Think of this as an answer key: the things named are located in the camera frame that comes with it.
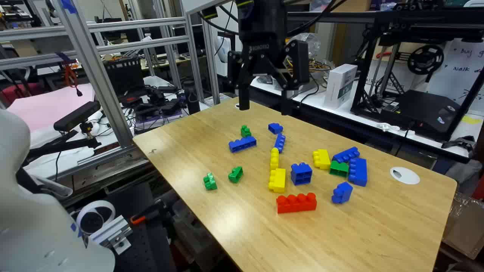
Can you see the black bar camera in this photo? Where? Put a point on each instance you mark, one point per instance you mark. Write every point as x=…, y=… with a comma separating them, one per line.
x=77, y=115

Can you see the narrow blue toy block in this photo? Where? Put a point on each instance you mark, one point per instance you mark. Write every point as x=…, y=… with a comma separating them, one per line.
x=281, y=142

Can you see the black equipment case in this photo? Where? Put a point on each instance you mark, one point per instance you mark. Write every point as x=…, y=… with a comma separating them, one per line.
x=124, y=75

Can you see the small green toy block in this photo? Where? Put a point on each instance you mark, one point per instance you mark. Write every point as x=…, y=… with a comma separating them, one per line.
x=210, y=181
x=235, y=173
x=246, y=131

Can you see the white tape roll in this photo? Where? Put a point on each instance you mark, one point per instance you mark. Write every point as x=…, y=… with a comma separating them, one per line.
x=84, y=211

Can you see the long blue toy block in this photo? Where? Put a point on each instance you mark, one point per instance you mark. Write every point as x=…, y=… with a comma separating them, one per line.
x=346, y=154
x=243, y=143

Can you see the aluminium profile frame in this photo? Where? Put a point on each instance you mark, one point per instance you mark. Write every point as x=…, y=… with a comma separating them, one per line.
x=96, y=75

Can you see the black 3D printer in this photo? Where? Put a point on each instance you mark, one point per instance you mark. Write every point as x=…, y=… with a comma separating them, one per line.
x=429, y=113

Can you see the dark red seat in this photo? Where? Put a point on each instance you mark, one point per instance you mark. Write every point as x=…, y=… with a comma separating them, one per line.
x=21, y=90

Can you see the white table grommet disc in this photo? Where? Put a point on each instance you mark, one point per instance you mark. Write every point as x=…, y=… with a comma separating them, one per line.
x=405, y=175

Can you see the white cardboard box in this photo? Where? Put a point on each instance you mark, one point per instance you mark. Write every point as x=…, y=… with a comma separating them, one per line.
x=341, y=84

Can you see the brown cardboard box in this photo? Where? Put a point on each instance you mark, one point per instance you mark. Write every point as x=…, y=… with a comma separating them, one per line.
x=467, y=226

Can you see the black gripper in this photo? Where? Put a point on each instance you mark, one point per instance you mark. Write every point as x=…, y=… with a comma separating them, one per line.
x=263, y=22

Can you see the large blue toy block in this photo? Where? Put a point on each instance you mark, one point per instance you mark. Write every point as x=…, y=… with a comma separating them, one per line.
x=358, y=170

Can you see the square blue toy block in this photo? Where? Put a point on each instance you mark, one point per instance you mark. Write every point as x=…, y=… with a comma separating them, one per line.
x=302, y=173

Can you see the wide yellow toy block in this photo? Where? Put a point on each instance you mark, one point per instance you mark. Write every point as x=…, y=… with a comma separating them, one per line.
x=278, y=179

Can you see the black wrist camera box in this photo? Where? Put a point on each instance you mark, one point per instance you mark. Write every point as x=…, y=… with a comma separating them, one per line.
x=300, y=60

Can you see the aluminium bracket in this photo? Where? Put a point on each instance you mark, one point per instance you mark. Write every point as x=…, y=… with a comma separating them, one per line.
x=108, y=232

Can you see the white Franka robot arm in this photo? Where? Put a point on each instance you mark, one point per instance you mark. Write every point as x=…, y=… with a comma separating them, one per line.
x=31, y=220

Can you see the pink sheet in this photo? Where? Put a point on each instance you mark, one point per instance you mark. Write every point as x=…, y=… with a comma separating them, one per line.
x=46, y=107

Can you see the black filament spool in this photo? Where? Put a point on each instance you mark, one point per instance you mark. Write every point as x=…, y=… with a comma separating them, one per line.
x=431, y=50

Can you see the small blue toy block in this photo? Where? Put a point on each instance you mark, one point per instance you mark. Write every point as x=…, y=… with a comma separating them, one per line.
x=343, y=192
x=276, y=127

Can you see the square yellow toy block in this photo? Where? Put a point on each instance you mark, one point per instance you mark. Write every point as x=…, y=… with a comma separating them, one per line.
x=322, y=158

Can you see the long red toy block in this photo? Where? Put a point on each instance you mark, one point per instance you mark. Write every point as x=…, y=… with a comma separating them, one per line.
x=297, y=202

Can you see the thin yellow toy block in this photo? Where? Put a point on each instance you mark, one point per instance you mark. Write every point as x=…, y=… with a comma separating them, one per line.
x=275, y=157

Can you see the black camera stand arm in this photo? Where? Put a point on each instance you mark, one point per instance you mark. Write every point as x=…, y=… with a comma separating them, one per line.
x=61, y=145

